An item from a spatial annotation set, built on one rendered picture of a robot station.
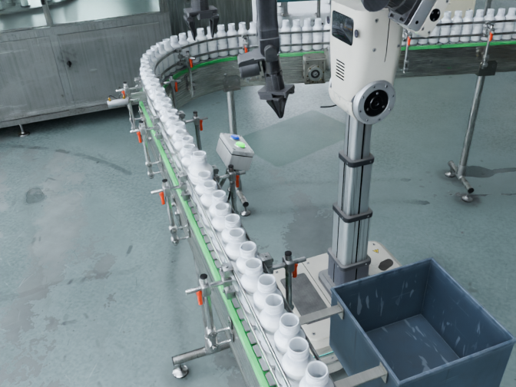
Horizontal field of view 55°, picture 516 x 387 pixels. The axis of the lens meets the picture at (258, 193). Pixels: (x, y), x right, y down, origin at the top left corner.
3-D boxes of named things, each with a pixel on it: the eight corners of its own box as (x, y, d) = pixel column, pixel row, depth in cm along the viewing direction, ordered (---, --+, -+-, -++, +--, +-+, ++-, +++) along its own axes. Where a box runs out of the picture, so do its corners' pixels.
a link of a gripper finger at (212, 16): (196, 37, 172) (193, 9, 167) (215, 34, 174) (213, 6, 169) (200, 42, 167) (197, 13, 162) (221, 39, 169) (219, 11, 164)
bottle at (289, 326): (309, 368, 102) (309, 312, 93) (299, 393, 98) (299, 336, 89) (281, 360, 104) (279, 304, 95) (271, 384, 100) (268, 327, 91)
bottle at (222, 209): (241, 260, 132) (236, 210, 123) (219, 266, 130) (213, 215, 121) (233, 246, 137) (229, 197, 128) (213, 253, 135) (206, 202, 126)
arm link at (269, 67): (279, 52, 145) (277, 47, 150) (256, 57, 145) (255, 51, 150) (283, 74, 149) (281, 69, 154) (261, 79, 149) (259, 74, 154)
